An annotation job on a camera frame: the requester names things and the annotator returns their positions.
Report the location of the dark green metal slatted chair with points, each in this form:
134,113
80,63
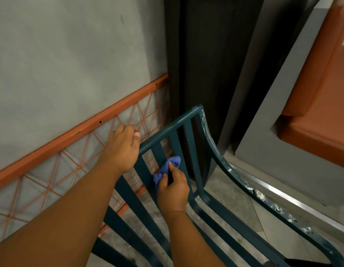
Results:
190,147

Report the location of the orange cushioned booth bench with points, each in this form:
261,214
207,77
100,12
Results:
322,122

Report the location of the person's right hand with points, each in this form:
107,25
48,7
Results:
174,194

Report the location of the blue cleaning cloth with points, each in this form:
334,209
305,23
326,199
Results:
172,162

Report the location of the black partition panel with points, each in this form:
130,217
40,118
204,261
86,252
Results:
211,52

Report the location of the person's left hand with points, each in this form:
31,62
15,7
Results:
123,150

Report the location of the person's right forearm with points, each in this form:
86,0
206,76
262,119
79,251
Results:
191,241

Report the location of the person's left forearm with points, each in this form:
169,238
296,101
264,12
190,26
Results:
58,228

